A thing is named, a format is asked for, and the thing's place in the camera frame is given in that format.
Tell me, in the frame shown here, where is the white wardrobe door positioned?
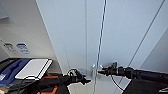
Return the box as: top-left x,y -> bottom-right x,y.
35,0 -> 101,94
93,0 -> 168,94

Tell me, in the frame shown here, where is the white bin lid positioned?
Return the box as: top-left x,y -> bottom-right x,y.
14,58 -> 54,81

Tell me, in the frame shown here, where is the white wardrobe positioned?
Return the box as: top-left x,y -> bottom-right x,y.
35,0 -> 168,94

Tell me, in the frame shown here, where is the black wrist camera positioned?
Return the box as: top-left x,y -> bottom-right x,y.
106,61 -> 119,69

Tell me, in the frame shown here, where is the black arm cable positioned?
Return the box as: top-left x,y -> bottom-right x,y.
15,75 -> 43,94
110,73 -> 127,92

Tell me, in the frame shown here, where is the white blue wall sticker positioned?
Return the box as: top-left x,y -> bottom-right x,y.
2,42 -> 17,55
15,42 -> 31,56

